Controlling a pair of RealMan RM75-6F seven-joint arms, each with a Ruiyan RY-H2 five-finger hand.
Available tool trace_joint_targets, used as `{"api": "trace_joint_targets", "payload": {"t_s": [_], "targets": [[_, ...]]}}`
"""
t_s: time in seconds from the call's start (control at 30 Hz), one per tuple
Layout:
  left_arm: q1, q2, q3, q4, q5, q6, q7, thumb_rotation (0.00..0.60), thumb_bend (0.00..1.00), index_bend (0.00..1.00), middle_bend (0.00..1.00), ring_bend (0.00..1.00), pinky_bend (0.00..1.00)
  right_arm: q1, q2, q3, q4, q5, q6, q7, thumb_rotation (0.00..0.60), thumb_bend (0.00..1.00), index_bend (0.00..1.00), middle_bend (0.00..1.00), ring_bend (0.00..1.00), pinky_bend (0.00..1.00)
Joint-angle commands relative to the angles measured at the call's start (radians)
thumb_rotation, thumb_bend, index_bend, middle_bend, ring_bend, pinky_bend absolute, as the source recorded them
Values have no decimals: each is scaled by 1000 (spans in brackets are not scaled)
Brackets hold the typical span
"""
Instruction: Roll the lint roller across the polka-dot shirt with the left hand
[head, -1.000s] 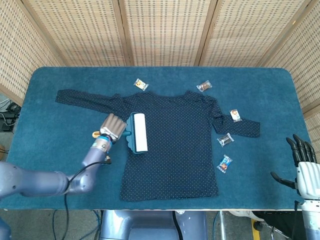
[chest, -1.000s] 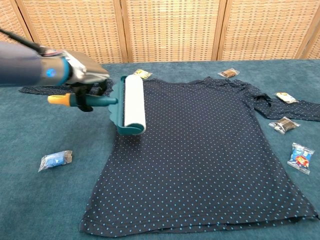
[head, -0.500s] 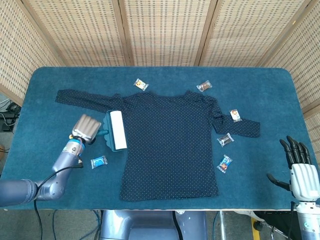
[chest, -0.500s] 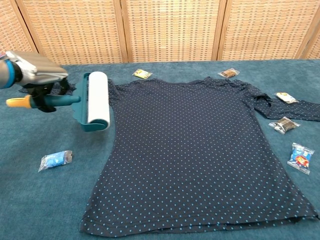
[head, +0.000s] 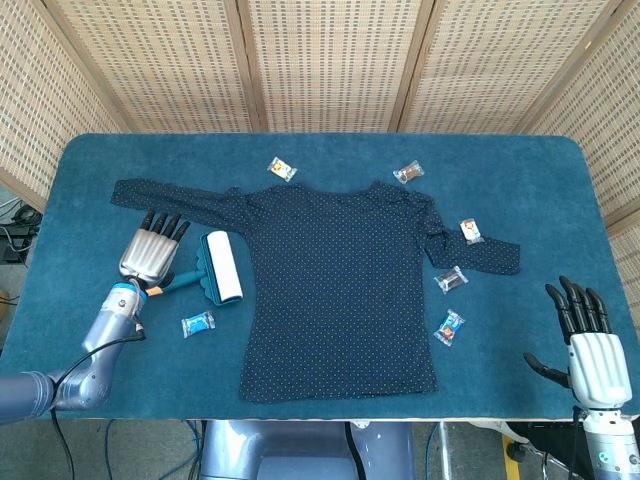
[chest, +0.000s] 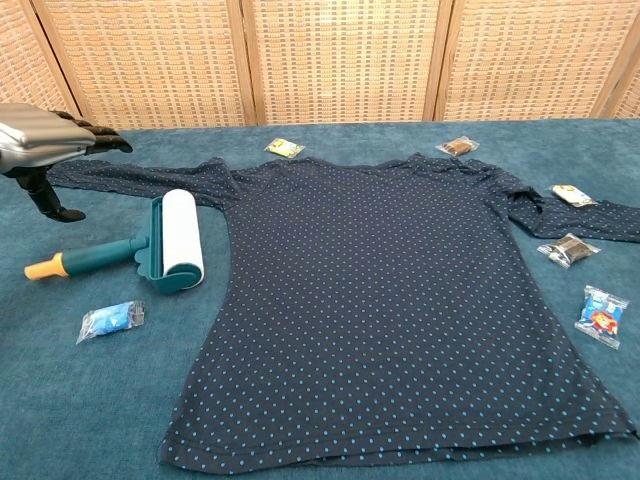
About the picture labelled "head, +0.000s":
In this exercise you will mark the black floor equipment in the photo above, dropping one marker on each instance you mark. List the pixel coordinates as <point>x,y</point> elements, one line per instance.
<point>20,235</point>

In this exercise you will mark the dark brown snack packet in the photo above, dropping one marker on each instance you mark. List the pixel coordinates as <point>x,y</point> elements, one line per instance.
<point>451,278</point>

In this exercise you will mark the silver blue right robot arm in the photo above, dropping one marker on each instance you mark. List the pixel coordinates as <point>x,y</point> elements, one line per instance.
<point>612,445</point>

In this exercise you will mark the blue cartoon snack packet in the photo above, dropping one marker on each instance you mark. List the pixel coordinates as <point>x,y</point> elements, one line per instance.
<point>449,327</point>

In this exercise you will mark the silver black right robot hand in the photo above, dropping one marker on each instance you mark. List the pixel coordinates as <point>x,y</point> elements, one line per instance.
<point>597,370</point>

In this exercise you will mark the yellow snack packet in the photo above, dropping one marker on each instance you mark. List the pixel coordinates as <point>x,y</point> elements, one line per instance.
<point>282,169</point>

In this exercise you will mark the woven wooden folding screen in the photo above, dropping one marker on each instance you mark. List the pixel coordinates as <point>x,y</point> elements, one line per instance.
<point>330,65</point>

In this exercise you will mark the blue grey robot torso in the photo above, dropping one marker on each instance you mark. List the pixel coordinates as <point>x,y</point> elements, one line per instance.
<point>300,450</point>

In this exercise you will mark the teal table cover cloth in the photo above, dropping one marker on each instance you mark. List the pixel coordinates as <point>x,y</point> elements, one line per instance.
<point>350,150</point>

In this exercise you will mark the black chair base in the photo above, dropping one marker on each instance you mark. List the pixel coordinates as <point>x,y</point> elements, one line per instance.
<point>545,447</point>

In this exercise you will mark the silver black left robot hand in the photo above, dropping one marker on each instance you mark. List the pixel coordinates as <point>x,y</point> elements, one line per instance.
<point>147,252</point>

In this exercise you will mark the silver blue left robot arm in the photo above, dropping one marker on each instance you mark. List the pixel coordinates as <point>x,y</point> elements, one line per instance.
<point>105,330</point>

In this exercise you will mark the navy polka dot shirt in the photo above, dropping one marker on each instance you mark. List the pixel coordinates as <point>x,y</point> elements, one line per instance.
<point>340,290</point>

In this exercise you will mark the white orange snack packet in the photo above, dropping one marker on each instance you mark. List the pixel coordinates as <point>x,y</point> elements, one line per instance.
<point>471,231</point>

